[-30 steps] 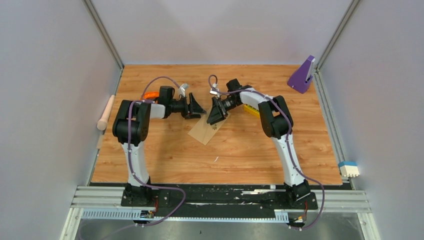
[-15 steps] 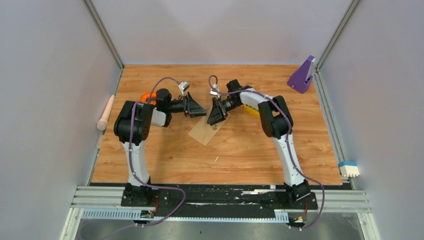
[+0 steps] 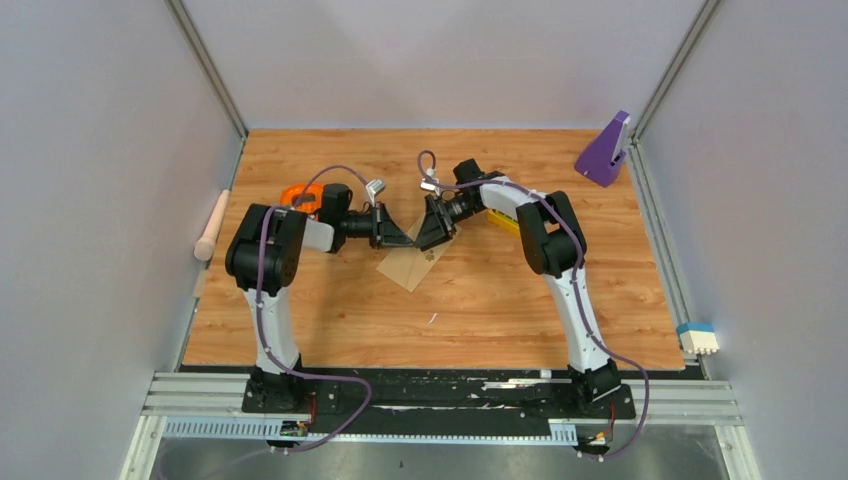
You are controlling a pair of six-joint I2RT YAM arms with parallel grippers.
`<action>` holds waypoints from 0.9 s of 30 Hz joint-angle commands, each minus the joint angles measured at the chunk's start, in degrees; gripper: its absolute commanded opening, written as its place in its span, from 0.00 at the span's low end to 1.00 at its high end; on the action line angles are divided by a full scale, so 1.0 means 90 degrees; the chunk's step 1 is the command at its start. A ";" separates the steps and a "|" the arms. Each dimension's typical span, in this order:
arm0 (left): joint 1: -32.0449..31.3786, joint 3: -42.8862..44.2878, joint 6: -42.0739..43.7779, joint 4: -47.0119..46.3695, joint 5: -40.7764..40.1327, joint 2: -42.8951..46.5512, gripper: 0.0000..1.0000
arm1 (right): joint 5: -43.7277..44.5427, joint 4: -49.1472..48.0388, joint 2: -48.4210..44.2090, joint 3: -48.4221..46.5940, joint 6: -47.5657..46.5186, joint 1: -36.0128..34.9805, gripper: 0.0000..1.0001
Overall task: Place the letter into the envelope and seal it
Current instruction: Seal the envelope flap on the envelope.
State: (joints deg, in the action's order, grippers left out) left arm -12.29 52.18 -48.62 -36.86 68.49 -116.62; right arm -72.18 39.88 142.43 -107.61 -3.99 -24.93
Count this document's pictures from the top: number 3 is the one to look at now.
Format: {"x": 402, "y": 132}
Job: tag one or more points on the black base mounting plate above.
{"x": 445, "y": 401}

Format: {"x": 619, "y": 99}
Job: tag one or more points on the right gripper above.
{"x": 438, "y": 226}

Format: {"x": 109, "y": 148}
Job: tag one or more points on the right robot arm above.
{"x": 553, "y": 246}

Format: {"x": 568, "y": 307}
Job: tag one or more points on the purple plastic stand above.
{"x": 602, "y": 160}

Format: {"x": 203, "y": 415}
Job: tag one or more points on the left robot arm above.
{"x": 263, "y": 259}

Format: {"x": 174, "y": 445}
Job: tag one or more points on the orange toy track loop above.
{"x": 303, "y": 198}

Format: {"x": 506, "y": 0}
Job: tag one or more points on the wooden rolling pin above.
{"x": 205, "y": 246}

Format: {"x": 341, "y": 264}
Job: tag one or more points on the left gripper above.
{"x": 385, "y": 231}

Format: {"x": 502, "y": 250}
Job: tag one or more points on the white blue toy brick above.
{"x": 697, "y": 338}

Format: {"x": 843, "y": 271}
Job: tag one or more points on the slotted cable duct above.
{"x": 559, "y": 434}

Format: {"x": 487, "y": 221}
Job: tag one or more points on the brown paper envelope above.
{"x": 407, "y": 267}

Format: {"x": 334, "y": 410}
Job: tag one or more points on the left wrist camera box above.
{"x": 372, "y": 189}

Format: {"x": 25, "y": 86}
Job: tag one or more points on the yellow toy window brick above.
{"x": 503, "y": 221}

